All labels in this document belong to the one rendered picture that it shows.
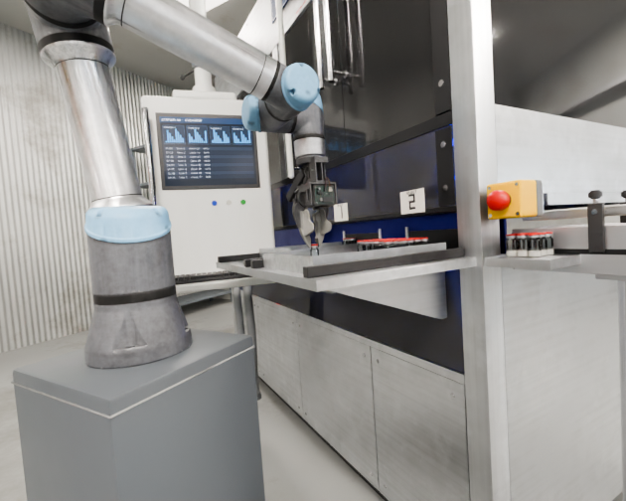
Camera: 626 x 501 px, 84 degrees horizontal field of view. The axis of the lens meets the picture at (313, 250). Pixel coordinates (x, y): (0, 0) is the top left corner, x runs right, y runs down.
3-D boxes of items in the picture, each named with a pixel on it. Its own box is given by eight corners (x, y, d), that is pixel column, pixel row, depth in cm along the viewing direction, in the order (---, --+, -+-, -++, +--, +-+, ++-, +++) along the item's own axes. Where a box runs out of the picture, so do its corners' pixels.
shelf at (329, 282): (335, 254, 141) (335, 250, 141) (499, 262, 80) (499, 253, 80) (216, 267, 118) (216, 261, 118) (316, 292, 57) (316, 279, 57)
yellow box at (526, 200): (508, 218, 76) (507, 185, 75) (543, 216, 69) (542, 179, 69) (486, 220, 72) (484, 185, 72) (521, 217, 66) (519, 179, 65)
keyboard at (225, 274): (263, 271, 148) (262, 265, 147) (269, 274, 134) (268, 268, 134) (161, 281, 136) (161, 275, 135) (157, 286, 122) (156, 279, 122)
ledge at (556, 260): (523, 259, 81) (523, 251, 81) (589, 262, 69) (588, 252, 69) (484, 266, 74) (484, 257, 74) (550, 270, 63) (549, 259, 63)
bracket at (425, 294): (437, 315, 87) (434, 263, 86) (447, 317, 84) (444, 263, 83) (319, 345, 70) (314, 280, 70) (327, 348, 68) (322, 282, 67)
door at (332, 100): (289, 178, 158) (279, 45, 155) (347, 154, 117) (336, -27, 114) (288, 178, 158) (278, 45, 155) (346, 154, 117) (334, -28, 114)
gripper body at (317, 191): (310, 208, 79) (306, 154, 78) (293, 211, 86) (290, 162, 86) (338, 207, 82) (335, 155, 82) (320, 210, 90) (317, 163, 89)
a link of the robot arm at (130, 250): (86, 299, 47) (77, 198, 46) (94, 288, 59) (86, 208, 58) (181, 287, 52) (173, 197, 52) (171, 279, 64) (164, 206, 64)
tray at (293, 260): (374, 254, 101) (374, 243, 101) (446, 257, 78) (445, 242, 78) (263, 267, 85) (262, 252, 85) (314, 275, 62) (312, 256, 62)
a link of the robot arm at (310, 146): (288, 144, 86) (317, 146, 90) (289, 163, 86) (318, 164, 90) (302, 136, 79) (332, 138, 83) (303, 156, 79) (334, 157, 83)
